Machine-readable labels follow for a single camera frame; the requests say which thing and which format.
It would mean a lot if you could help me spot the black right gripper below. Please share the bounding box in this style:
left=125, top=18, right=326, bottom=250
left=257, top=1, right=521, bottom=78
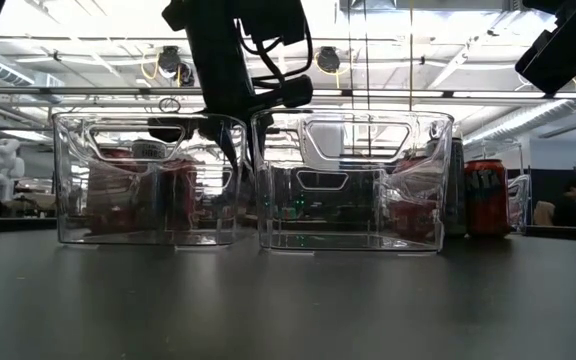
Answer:
left=514, top=27, right=576, bottom=96

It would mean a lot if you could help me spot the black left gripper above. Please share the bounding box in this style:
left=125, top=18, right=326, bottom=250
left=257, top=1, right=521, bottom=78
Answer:
left=190, top=29, right=314, bottom=171

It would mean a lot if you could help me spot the orange Fanta can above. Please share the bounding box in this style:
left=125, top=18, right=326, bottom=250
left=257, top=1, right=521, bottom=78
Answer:
left=464, top=158, right=513, bottom=238

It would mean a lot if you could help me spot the person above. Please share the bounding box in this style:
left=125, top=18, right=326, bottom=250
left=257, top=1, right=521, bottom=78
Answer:
left=550, top=175, right=576, bottom=229

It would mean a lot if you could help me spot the beige chair back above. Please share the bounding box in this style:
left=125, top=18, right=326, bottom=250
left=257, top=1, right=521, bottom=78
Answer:
left=532, top=199, right=555, bottom=227

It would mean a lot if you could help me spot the silver ventilation duct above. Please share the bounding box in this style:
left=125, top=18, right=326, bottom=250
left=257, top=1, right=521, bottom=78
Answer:
left=461, top=97, right=576, bottom=147

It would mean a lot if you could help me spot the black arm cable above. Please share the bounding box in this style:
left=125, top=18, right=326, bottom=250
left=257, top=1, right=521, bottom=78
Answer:
left=235, top=19, right=315, bottom=91

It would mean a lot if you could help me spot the thin wire ring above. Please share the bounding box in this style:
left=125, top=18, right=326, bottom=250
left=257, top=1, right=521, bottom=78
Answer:
left=157, top=96, right=183, bottom=114

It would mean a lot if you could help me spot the black ceiling cable reel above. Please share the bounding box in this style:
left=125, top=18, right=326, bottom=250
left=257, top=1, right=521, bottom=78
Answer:
left=314, top=45, right=342, bottom=75
left=156, top=44, right=195, bottom=89

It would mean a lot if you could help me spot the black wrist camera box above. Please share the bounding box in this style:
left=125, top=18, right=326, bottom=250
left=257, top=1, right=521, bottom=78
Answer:
left=237, top=0, right=310, bottom=47

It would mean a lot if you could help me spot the horizontal overhead frame bar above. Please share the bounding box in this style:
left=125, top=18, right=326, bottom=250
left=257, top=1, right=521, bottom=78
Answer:
left=0, top=86, right=576, bottom=100

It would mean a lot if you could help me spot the black table frame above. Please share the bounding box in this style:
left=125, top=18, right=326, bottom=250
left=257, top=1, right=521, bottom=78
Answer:
left=0, top=215, right=576, bottom=244

